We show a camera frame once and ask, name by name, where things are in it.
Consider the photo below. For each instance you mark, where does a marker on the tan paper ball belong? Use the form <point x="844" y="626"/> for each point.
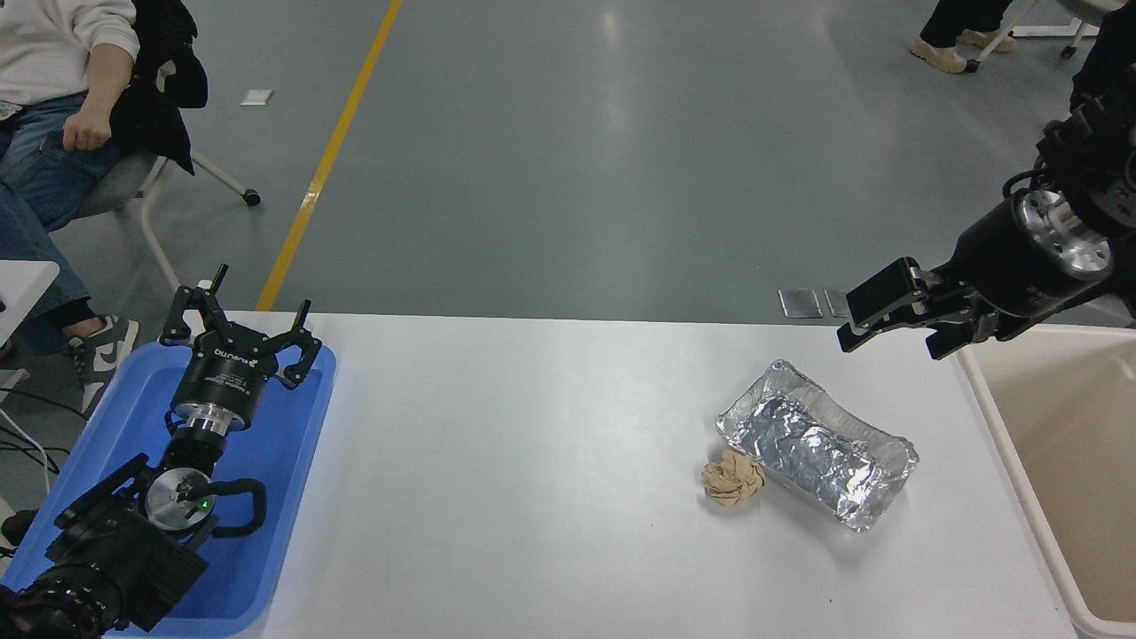
<point x="734" y="479"/>

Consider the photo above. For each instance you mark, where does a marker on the large pale bin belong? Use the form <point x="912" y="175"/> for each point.
<point x="1083" y="461"/>

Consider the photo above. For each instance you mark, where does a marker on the seated person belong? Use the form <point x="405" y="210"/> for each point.
<point x="35" y="177"/>

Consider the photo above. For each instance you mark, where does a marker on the seated person's forearm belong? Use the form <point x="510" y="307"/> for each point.
<point x="106" y="80"/>

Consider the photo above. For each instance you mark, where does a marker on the white paper scrap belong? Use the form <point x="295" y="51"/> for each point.
<point x="256" y="97"/>

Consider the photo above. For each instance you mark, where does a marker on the white rolling chair base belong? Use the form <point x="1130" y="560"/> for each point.
<point x="1047" y="31"/>

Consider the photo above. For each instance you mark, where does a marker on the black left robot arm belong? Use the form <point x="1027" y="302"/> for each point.
<point x="115" y="550"/>

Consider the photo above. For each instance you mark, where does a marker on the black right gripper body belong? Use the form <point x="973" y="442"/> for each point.
<point x="998" y="266"/>

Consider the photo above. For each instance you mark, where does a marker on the black jacket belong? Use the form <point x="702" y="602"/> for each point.
<point x="164" y="80"/>

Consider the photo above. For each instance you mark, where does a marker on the white swivel chair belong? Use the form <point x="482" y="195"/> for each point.
<point x="151" y="213"/>

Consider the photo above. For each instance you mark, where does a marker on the blue plastic tray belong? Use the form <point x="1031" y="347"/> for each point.
<point x="284" y="426"/>

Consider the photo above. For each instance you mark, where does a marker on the silver foil tray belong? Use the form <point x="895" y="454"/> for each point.
<point x="812" y="444"/>

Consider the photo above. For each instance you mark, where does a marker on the silver floor plate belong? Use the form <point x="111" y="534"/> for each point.
<point x="800" y="303"/>
<point x="836" y="300"/>

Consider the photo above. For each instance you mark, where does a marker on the distant person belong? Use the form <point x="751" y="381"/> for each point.
<point x="954" y="22"/>

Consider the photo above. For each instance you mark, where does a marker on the small white table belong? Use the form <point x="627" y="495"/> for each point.
<point x="22" y="284"/>

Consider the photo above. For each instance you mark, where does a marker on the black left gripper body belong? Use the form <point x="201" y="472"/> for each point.
<point x="222" y="377"/>

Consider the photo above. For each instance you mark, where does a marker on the seated person's hand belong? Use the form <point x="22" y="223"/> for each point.
<point x="86" y="131"/>

